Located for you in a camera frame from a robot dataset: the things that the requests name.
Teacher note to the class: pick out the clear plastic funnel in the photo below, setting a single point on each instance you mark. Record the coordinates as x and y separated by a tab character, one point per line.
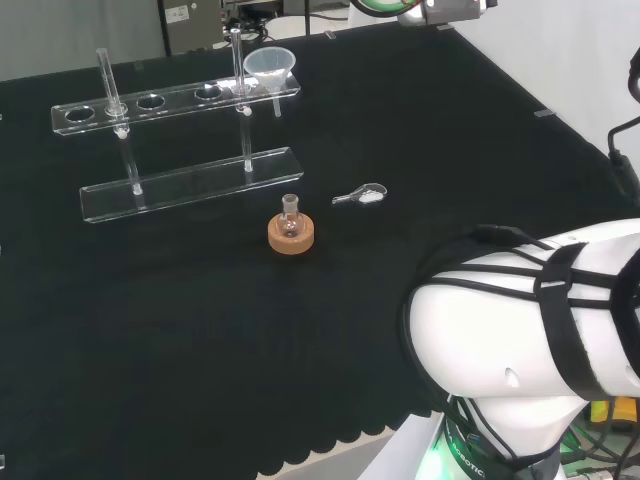
270	65

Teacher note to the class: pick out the glass weighing funnel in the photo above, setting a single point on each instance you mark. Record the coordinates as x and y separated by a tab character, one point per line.
370	196

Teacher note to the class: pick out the clear acrylic funnel stand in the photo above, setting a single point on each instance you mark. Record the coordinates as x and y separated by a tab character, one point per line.
190	185

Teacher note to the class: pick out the small round-bottom glass flask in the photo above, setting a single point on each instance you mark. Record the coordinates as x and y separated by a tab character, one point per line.
290	225

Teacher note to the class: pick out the black bench cloth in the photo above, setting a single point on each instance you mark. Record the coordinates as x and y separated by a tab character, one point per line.
200	325

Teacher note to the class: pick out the clear cloth clip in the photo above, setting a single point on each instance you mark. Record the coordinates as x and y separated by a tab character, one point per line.
330	34
444	28
544	113

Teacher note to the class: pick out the pale white board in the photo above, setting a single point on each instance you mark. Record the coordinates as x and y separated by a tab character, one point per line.
410	445

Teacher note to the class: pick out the grey cabinet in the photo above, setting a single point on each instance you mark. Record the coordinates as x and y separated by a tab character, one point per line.
192	25

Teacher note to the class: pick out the yellow stop button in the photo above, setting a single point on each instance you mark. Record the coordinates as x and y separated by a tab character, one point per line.
622	409

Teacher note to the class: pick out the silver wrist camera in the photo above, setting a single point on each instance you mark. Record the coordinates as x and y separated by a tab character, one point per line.
415	16

